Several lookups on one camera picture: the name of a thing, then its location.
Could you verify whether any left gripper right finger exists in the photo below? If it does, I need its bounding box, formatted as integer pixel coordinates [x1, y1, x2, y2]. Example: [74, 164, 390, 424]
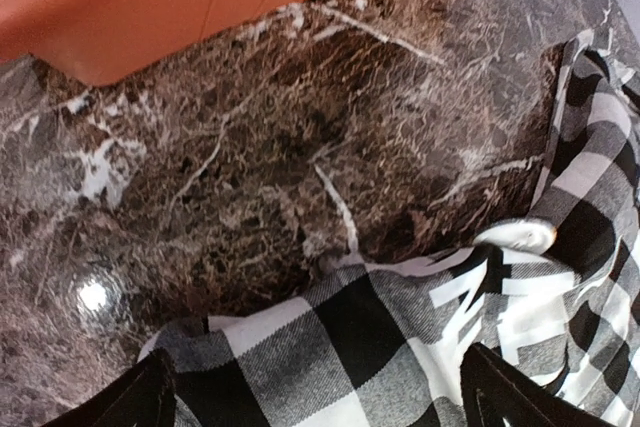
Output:
[460, 344, 605, 427]

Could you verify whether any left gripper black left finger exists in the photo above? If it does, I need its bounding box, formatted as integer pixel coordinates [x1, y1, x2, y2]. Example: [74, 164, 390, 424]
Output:
[43, 349, 176, 427]

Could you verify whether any black white plaid shirt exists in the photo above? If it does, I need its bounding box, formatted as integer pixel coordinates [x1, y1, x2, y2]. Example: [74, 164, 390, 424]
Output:
[147, 29, 639, 426]

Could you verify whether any yellow round brooch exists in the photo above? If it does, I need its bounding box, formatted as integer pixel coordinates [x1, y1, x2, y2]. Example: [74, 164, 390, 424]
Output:
[473, 219, 557, 255]

